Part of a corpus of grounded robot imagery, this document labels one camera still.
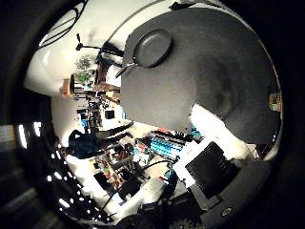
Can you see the dark grey frying pan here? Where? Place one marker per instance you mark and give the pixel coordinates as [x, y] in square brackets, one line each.
[152, 47]

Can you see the rack of blue storage bins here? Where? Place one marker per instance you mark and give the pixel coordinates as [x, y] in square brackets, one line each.
[166, 144]

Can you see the person in dark blue clothes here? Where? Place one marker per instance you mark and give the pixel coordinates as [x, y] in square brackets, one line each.
[83, 144]

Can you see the brown cardboard box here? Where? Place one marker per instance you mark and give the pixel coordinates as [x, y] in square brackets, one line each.
[65, 87]

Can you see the cluttered work desk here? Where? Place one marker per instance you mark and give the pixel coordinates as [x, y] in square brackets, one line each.
[116, 168]

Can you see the green potted plant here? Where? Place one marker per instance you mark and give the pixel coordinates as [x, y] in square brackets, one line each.
[83, 67]

